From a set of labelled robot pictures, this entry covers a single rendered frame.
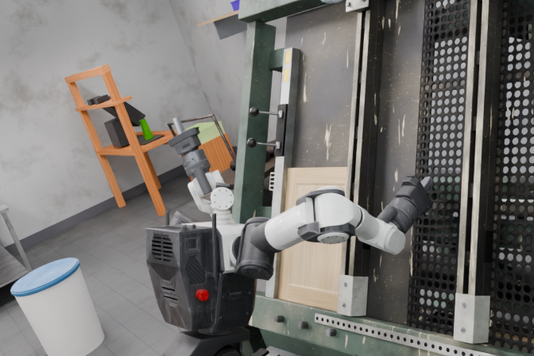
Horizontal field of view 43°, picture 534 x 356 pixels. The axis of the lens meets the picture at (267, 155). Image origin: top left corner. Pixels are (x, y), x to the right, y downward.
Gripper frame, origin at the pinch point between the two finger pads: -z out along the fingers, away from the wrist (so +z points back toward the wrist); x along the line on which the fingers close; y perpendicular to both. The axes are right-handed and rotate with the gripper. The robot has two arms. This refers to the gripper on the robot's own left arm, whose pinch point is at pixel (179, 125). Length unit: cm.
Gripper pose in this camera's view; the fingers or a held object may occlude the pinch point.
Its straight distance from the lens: 240.2
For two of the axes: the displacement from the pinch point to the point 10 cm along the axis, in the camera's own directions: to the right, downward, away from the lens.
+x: 8.4, -4.0, -3.7
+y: -3.5, 1.2, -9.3
